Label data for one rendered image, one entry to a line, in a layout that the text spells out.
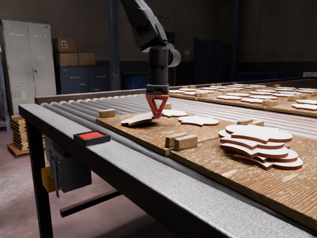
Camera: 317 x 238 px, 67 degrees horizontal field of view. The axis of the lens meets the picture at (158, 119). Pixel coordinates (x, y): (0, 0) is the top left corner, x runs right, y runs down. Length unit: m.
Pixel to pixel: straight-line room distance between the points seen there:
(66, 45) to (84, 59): 0.46
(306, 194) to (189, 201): 0.17
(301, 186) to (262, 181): 0.06
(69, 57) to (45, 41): 0.57
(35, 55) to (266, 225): 5.00
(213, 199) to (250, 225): 0.07
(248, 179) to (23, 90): 4.87
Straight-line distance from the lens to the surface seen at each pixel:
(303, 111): 1.15
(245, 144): 0.50
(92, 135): 0.69
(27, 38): 5.15
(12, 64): 5.08
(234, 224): 0.36
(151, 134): 0.65
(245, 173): 0.45
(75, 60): 5.53
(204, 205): 0.39
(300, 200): 0.40
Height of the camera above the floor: 1.12
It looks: 13 degrees down
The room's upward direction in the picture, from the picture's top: straight up
